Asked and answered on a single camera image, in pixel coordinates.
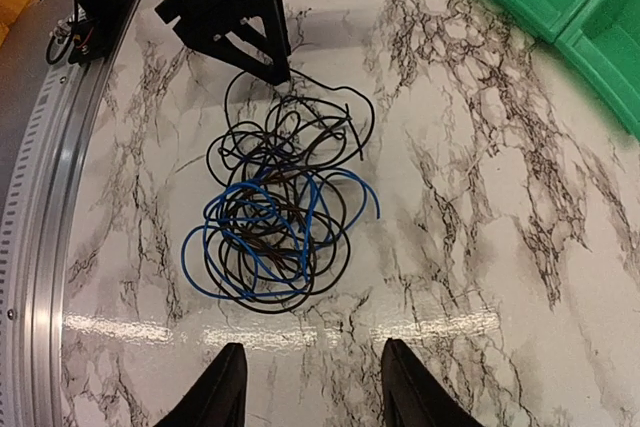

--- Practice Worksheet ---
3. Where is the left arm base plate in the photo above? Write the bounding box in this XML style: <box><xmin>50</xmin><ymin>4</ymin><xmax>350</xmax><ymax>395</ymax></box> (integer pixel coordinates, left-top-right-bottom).
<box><xmin>45</xmin><ymin>17</ymin><xmax>113</xmax><ymax>66</ymax></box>

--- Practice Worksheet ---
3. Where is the blue cable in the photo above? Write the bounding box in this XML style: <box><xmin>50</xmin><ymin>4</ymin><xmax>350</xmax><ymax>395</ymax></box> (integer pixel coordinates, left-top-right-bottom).
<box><xmin>181</xmin><ymin>168</ymin><xmax>381</xmax><ymax>301</ymax></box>

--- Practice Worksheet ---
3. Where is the aluminium front rail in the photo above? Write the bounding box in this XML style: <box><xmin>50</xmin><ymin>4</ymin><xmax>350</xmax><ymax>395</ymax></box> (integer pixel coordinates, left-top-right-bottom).
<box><xmin>1</xmin><ymin>0</ymin><xmax>142</xmax><ymax>426</ymax></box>

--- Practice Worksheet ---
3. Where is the black cable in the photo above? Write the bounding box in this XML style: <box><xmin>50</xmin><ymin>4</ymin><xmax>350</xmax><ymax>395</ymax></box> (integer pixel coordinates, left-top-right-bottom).
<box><xmin>202</xmin><ymin>68</ymin><xmax>375</xmax><ymax>317</ymax></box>

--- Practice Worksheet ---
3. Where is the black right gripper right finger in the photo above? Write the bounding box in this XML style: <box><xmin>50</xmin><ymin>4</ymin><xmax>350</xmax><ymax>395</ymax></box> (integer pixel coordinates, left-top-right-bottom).
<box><xmin>381</xmin><ymin>338</ymin><xmax>481</xmax><ymax>427</ymax></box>

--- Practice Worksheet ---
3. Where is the brown cable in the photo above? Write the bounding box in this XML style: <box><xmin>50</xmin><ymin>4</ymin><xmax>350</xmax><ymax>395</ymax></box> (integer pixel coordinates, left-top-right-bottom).
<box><xmin>219</xmin><ymin>116</ymin><xmax>354</xmax><ymax>273</ymax></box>

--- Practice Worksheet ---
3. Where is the green bin left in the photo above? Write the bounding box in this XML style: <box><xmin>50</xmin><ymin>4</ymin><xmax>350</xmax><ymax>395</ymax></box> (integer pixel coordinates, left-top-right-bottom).
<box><xmin>555</xmin><ymin>0</ymin><xmax>639</xmax><ymax>136</ymax></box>

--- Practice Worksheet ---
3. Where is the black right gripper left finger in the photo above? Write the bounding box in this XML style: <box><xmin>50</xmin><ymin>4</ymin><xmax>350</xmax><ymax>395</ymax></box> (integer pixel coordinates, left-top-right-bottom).
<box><xmin>156</xmin><ymin>343</ymin><xmax>248</xmax><ymax>427</ymax></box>

